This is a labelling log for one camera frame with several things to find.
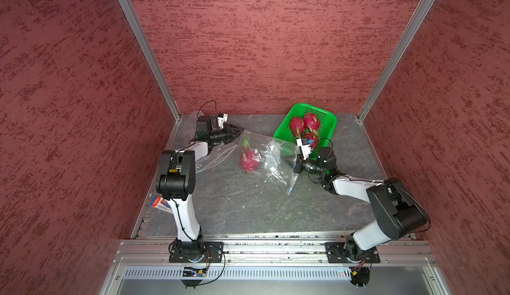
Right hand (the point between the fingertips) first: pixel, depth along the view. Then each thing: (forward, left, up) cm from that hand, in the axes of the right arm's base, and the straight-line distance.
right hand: (282, 161), depth 85 cm
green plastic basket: (+30, -30, -8) cm, 43 cm away
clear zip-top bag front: (+10, +32, -7) cm, 34 cm away
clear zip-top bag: (+1, +5, 0) cm, 5 cm away
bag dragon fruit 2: (+2, +15, -2) cm, 15 cm away
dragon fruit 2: (+26, -11, -6) cm, 29 cm away
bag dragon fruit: (+17, -17, -5) cm, 25 cm away
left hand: (+15, +17, +3) cm, 23 cm away
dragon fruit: (+29, -20, -7) cm, 36 cm away
